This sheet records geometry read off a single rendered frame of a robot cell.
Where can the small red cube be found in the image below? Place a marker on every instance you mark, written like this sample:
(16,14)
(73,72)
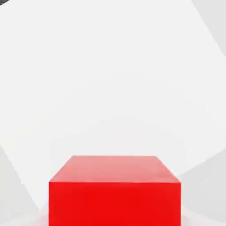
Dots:
(114,197)

